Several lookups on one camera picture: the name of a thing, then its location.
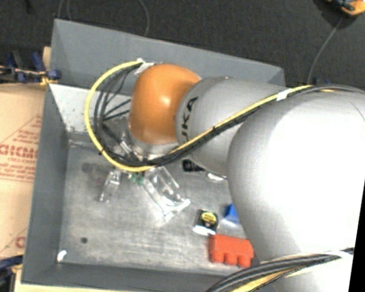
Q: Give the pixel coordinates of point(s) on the red block with knobs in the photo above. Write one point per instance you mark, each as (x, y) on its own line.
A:
(230, 250)

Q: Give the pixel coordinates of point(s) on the blue and white object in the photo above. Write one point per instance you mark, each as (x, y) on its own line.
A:
(231, 215)

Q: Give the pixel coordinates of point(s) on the black and yellow packet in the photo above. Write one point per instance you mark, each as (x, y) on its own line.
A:
(206, 222)

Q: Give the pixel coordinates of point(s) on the clear plastic box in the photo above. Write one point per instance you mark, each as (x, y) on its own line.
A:
(166, 196)

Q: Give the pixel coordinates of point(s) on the grey metal bin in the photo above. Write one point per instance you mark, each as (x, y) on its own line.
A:
(127, 236)

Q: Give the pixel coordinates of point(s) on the small white scrap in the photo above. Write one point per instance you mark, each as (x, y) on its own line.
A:
(61, 255)

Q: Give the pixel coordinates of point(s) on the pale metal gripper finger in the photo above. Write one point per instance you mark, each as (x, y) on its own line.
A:
(106, 187)
(116, 183)

